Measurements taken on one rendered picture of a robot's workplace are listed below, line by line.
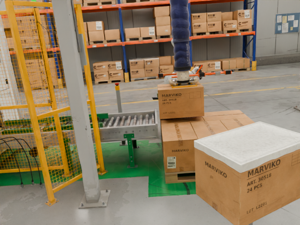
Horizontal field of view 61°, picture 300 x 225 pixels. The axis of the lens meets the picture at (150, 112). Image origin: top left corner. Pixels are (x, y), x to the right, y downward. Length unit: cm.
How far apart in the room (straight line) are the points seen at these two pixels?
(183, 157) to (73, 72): 153
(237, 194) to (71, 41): 185
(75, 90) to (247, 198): 174
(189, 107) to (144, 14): 887
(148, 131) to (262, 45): 1069
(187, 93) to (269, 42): 1048
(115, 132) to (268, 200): 220
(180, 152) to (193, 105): 75
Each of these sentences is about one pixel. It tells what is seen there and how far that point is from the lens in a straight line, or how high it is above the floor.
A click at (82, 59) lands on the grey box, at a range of 263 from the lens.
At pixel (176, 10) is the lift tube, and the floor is 198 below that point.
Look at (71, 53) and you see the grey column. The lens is 248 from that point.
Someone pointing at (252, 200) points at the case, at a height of 77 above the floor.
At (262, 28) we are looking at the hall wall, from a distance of 1341.
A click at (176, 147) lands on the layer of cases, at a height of 46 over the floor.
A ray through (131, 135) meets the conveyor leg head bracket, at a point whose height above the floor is 46.
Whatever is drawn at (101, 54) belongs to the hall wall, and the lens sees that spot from 1195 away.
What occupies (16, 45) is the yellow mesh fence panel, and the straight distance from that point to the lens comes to 272.
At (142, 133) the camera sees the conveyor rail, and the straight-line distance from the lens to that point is 335.
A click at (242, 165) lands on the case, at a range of 141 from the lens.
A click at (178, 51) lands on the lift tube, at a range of 340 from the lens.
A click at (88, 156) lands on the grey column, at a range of 272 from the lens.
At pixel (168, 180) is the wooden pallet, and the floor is 5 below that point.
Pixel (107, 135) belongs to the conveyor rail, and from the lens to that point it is 341.
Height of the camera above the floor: 168
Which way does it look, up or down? 16 degrees down
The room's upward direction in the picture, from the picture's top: 5 degrees counter-clockwise
